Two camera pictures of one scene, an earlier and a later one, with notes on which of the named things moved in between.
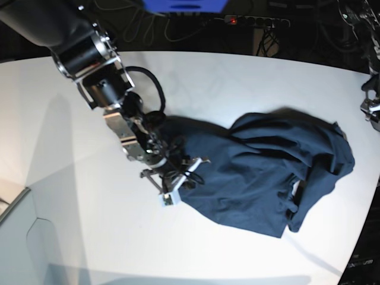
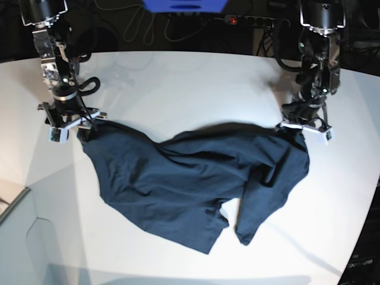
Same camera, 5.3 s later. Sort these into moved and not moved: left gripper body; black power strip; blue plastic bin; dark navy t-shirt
Moved: left gripper body; dark navy t-shirt
Not moved: black power strip; blue plastic bin
